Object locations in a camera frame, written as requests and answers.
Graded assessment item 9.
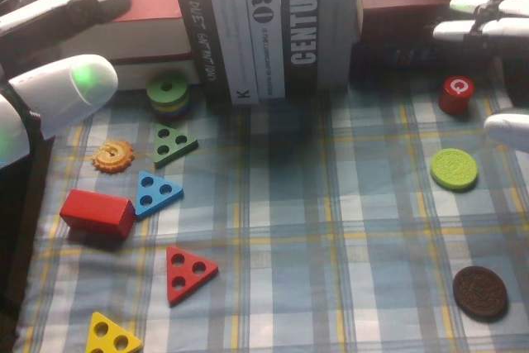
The red triangle block with holes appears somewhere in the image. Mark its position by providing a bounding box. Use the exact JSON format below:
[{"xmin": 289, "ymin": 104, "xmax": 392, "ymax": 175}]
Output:
[{"xmin": 165, "ymin": 246, "xmax": 220, "ymax": 308}]

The blue plaid tablecloth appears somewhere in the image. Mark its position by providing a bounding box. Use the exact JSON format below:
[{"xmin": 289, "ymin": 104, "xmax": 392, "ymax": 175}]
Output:
[{"xmin": 12, "ymin": 79, "xmax": 529, "ymax": 353}]

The green toy sandwich cookie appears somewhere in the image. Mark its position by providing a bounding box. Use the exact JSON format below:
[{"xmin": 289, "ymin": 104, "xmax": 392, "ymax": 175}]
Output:
[{"xmin": 429, "ymin": 148, "xmax": 479, "ymax": 193}]

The red wooden ring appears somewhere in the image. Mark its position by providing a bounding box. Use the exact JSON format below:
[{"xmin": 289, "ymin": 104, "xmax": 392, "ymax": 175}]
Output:
[{"xmin": 150, "ymin": 104, "xmax": 192, "ymax": 122}]

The black handwritten-spine book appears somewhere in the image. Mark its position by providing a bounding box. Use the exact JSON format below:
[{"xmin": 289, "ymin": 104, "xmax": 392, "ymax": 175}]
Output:
[{"xmin": 166, "ymin": 0, "xmax": 231, "ymax": 103}]

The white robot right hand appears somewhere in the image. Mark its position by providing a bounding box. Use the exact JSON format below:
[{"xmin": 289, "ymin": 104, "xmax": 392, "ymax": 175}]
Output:
[{"xmin": 432, "ymin": 0, "xmax": 529, "ymax": 154}]

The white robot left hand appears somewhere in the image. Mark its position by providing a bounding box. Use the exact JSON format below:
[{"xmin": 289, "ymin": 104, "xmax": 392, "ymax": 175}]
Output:
[{"xmin": 0, "ymin": 0, "xmax": 132, "ymax": 170}]

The brown toy sandwich cookie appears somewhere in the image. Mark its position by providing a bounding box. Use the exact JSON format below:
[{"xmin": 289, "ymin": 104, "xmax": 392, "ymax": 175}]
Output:
[{"xmin": 451, "ymin": 265, "xmax": 510, "ymax": 322}]

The yellow triangle block with holes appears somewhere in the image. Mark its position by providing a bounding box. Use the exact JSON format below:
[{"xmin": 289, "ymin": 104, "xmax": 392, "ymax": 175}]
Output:
[{"xmin": 83, "ymin": 311, "xmax": 144, "ymax": 353}]

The red cylinder with letter Q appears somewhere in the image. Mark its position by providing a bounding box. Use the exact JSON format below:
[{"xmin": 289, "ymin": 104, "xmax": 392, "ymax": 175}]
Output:
[{"xmin": 437, "ymin": 75, "xmax": 476, "ymax": 116}]

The red rectangular wooden block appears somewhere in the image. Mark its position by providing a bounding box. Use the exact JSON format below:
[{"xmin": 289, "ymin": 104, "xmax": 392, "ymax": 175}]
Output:
[{"xmin": 59, "ymin": 188, "xmax": 136, "ymax": 240}]

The green triangle block with holes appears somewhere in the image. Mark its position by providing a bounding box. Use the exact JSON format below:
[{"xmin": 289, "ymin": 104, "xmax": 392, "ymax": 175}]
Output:
[{"xmin": 152, "ymin": 122, "xmax": 200, "ymax": 169}]

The green wooden ring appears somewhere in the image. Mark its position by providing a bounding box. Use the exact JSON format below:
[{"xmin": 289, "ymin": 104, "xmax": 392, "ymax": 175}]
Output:
[{"xmin": 145, "ymin": 73, "xmax": 191, "ymax": 106}]

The toy swirl butter cookie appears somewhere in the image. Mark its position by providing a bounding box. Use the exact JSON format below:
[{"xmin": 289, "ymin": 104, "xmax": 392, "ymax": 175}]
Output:
[{"xmin": 91, "ymin": 139, "xmax": 136, "ymax": 174}]

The blue triangle block with holes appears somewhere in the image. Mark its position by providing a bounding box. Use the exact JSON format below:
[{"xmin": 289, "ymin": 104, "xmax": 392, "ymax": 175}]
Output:
[{"xmin": 134, "ymin": 169, "xmax": 184, "ymax": 220}]

